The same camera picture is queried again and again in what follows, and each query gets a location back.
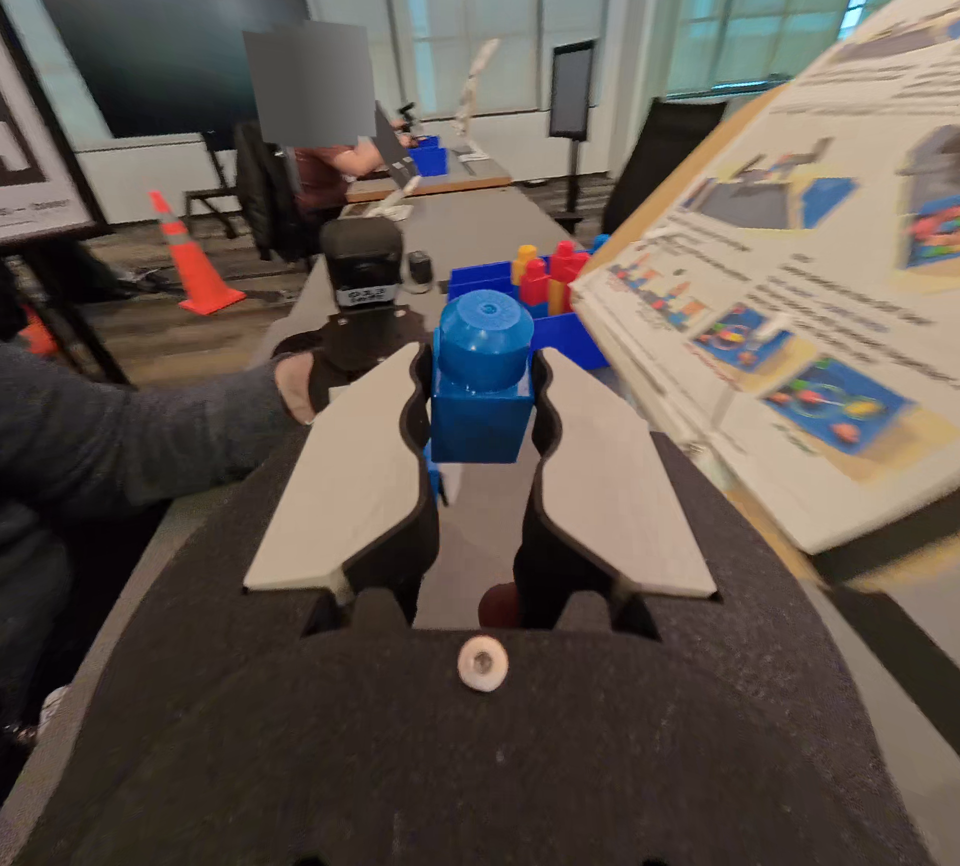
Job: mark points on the printed instruction sheet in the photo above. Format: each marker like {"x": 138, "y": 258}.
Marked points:
{"x": 787, "y": 318}

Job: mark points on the large black display screen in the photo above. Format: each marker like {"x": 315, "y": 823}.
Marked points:
{"x": 165, "y": 41}

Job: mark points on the framed poster on easel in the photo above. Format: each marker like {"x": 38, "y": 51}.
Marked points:
{"x": 30, "y": 153}

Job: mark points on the person's left hand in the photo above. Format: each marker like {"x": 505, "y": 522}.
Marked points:
{"x": 294, "y": 390}

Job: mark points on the black jacket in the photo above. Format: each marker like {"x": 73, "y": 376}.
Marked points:
{"x": 262, "y": 191}

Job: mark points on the blue toy block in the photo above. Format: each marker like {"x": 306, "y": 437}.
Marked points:
{"x": 480, "y": 423}
{"x": 600, "y": 242}

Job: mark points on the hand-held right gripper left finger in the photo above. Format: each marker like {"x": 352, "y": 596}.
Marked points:
{"x": 337, "y": 498}

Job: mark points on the instruction sheet on board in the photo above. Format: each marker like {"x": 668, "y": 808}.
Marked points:
{"x": 900, "y": 528}

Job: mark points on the person's left forearm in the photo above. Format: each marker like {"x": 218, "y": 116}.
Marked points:
{"x": 112, "y": 431}

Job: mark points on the person's torso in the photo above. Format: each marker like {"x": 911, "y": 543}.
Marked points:
{"x": 45, "y": 581}

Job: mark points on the tilted document stand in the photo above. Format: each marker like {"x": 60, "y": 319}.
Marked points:
{"x": 472, "y": 93}

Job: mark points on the orange traffic cone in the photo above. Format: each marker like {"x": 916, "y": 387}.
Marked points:
{"x": 191, "y": 266}

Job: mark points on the black chair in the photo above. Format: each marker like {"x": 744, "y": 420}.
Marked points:
{"x": 660, "y": 161}

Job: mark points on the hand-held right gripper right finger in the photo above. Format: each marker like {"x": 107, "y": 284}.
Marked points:
{"x": 622, "y": 498}

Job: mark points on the grey desk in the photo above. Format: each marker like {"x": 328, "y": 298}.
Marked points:
{"x": 480, "y": 228}

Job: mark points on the black display on stand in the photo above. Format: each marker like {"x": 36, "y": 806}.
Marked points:
{"x": 571, "y": 90}

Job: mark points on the blue plastic bin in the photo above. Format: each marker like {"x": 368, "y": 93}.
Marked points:
{"x": 570, "y": 345}
{"x": 429, "y": 159}

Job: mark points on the black charger block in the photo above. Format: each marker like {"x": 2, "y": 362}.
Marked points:
{"x": 420, "y": 273}

